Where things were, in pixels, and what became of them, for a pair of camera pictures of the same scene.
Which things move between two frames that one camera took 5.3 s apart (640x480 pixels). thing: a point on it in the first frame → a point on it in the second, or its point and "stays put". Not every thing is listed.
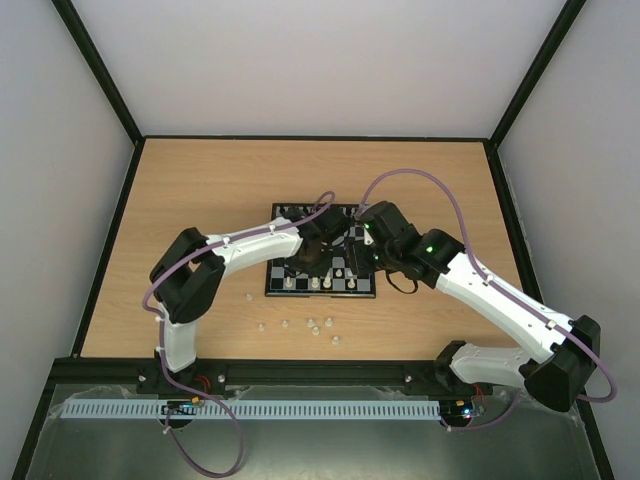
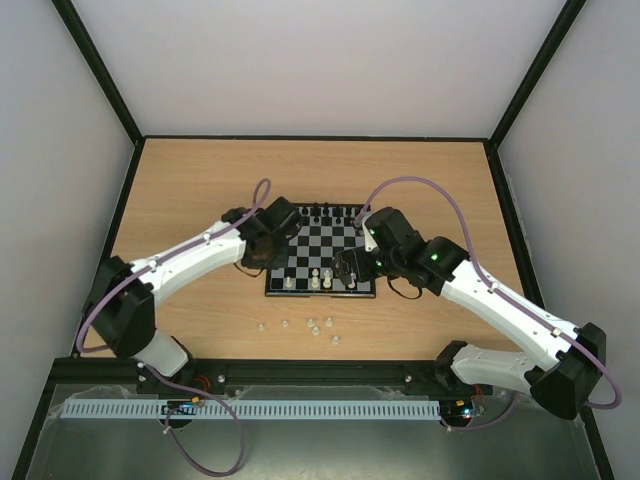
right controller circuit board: x=456 y=410 stays put
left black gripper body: x=312 y=266 → x=271 y=261
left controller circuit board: x=183 y=407 stays put
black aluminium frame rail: x=430 y=377 stays put
